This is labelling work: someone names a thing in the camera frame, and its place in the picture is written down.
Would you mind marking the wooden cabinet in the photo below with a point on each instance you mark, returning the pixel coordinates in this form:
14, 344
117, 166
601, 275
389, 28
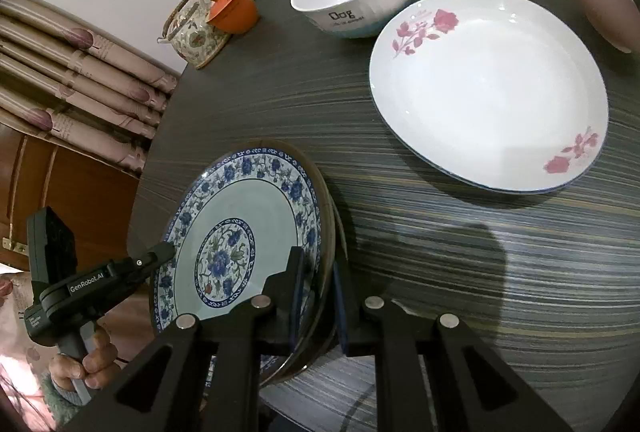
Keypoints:
75, 192

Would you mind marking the beige pleated curtain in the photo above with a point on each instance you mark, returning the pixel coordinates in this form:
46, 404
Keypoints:
75, 77

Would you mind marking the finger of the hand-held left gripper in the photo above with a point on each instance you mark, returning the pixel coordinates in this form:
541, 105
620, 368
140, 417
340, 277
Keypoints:
152, 256

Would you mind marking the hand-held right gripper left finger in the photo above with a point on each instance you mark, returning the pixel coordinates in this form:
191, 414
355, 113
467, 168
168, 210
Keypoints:
298, 274

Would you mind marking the blue floral porcelain plate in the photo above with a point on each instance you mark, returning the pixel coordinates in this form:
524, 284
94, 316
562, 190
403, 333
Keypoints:
329, 232
235, 212

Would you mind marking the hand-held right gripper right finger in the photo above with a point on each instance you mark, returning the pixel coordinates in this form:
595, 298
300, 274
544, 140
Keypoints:
340, 312

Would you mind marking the person's left forearm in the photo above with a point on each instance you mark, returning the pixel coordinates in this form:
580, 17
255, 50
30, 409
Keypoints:
62, 404

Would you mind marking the orange cup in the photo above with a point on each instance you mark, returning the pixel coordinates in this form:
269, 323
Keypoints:
235, 12

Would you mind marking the white plate with pink flowers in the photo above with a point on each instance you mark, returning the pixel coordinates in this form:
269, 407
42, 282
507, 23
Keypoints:
490, 87

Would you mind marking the person's left hand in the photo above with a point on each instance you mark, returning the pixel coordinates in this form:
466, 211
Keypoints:
97, 362

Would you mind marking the brass hinge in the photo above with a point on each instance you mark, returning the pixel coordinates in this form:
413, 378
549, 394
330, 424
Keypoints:
15, 244

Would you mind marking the floral ceramic teapot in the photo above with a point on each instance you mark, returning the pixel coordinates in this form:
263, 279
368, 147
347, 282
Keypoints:
195, 37

